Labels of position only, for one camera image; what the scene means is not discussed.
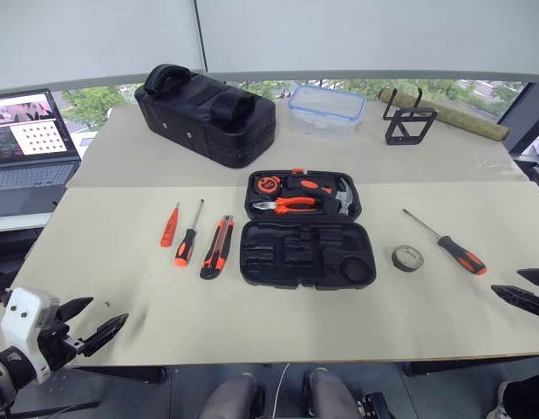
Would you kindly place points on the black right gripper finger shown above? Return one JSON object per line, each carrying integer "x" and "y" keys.
{"x": 537, "y": 277}
{"x": 524, "y": 299}

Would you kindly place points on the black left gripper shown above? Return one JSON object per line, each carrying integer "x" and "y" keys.
{"x": 56, "y": 345}

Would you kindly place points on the long black orange screwdriver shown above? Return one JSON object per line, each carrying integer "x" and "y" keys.
{"x": 459, "y": 253}

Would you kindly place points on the short black orange screwdriver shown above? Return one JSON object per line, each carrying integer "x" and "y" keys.
{"x": 185, "y": 249}

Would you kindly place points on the orange voltage tester screwdriver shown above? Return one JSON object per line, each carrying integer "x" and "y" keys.
{"x": 169, "y": 229}

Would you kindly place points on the black electrical tape roll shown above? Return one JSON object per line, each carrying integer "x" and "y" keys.
{"x": 398, "y": 259}

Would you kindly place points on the black orange utility knife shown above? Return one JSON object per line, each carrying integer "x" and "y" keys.
{"x": 217, "y": 253}

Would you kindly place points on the black tool case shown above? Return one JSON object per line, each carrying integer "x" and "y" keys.
{"x": 304, "y": 257}

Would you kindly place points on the black rounded object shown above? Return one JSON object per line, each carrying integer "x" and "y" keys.
{"x": 527, "y": 399}

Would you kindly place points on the white side desk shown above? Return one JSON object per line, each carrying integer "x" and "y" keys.
{"x": 16, "y": 222}

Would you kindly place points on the grey rounded shape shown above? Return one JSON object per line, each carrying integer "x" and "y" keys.
{"x": 330, "y": 395}
{"x": 230, "y": 397}

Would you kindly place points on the rolled olive mat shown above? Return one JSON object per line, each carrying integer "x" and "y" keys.
{"x": 465, "y": 120}

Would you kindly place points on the small black device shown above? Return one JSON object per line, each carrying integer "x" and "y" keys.
{"x": 374, "y": 406}

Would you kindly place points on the open laptop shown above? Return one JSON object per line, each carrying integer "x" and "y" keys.
{"x": 29, "y": 144}

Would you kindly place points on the orange black tape measure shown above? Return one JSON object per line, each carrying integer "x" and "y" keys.
{"x": 268, "y": 184}

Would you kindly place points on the black fabric bag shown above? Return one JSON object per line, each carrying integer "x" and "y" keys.
{"x": 199, "y": 118}

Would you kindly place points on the black orange claw hammer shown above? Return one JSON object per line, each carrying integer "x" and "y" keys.
{"x": 313, "y": 187}

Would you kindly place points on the clear plastic container blue lid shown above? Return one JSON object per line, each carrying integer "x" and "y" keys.
{"x": 326, "y": 111}

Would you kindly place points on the white roller blind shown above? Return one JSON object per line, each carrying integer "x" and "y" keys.
{"x": 86, "y": 35}
{"x": 374, "y": 35}

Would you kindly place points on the dark window mullion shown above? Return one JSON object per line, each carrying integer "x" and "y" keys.
{"x": 200, "y": 35}

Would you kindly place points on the black table frame bar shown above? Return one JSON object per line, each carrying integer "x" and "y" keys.
{"x": 121, "y": 374}
{"x": 470, "y": 366}

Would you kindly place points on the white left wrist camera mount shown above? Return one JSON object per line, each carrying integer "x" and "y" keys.
{"x": 23, "y": 316}

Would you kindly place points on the dark window frame post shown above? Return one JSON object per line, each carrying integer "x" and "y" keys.
{"x": 522, "y": 113}

